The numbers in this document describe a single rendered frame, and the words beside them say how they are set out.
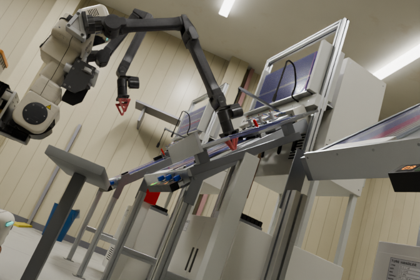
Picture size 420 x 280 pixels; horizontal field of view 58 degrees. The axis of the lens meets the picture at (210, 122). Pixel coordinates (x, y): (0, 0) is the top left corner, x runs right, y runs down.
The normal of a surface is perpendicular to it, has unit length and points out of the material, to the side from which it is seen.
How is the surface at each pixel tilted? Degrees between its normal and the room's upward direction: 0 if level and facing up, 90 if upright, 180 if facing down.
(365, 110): 90
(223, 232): 90
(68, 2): 90
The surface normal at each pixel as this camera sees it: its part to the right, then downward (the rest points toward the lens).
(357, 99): 0.43, -0.16
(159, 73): 0.21, -0.27
